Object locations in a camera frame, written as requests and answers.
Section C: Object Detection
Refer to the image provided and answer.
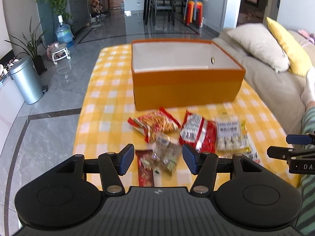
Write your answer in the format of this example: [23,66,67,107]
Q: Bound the dark red chocolate bar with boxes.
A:
[135,150,155,187]

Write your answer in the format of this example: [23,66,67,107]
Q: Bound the red silver snack bag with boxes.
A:
[179,110,217,153]

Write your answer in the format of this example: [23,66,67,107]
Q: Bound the yellow checkered tablecloth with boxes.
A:
[73,45,301,186]

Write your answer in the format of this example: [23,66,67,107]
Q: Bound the clear bag mixed nuts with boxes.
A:
[146,133,182,175]

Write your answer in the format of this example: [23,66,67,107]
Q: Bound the clear bag white balls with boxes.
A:
[216,119,242,150]

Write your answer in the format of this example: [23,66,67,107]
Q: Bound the yellow snack packet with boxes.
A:
[240,120,249,152]

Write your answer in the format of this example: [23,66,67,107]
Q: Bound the white green sausage packet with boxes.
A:
[216,135,261,164]

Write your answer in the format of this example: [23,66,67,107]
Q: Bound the red fries snack bag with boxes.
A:
[127,108,181,143]

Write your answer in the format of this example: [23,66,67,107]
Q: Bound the grey sofa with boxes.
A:
[213,30,306,134]

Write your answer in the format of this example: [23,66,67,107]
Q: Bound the yellow pillow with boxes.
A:
[266,17,313,77]

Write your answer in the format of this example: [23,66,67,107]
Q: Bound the orange cardboard box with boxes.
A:
[131,38,246,111]

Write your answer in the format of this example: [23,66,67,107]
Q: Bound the small white stool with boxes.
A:
[47,42,70,65]

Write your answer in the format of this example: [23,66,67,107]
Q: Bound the cream pillow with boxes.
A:
[227,23,290,73]

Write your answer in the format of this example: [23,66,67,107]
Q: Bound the silver trash can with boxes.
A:
[9,56,48,105]

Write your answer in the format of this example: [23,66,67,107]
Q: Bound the blue water bottle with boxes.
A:
[56,15,74,47]

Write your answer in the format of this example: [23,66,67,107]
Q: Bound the potted green plant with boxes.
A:
[5,18,47,76]

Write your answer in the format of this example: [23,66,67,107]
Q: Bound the red orange stacked stools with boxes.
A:
[184,0,204,28]

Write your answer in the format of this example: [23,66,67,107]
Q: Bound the dark grey cabinet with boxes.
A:
[66,0,90,34]

